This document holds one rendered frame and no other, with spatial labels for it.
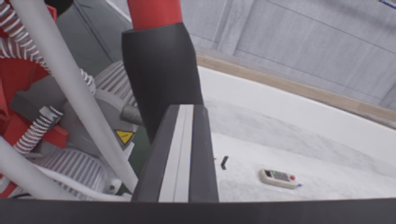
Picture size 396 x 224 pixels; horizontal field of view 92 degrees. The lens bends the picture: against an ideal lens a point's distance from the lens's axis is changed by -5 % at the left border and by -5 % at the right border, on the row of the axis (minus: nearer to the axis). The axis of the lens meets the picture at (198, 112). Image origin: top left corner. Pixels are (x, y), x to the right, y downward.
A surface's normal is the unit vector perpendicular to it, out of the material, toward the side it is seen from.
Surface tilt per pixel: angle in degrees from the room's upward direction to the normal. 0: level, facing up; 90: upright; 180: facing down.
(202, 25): 90
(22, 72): 90
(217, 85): 90
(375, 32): 90
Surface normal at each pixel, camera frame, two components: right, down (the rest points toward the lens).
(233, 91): -0.04, 0.47
